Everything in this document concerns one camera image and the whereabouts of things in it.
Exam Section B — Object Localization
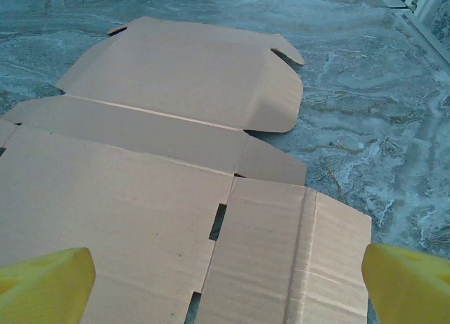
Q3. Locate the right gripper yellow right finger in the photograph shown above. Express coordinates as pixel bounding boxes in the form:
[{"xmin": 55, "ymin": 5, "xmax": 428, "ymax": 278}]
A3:
[{"xmin": 361, "ymin": 242, "xmax": 450, "ymax": 324}]

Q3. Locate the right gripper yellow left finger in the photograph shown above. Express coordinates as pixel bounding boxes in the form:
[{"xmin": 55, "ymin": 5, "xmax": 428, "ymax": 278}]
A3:
[{"xmin": 0, "ymin": 247, "xmax": 96, "ymax": 324}]

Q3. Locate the brown cardboard box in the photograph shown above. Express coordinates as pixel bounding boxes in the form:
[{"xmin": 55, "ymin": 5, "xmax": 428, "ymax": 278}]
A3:
[{"xmin": 0, "ymin": 16, "xmax": 373, "ymax": 324}]

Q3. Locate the aluminium side rail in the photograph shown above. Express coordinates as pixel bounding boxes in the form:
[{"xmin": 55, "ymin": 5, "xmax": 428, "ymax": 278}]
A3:
[{"xmin": 372, "ymin": 0, "xmax": 450, "ymax": 67}]

